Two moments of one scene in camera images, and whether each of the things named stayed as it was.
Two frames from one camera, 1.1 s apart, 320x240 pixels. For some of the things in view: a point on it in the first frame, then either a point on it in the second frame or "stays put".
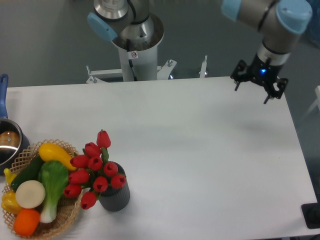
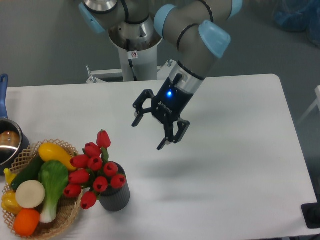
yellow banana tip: x=9 y=175 stays put
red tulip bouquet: x=91 y=174 stays put
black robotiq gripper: x=262 y=72 → x=171 y=101
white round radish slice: x=30 y=194 stays put
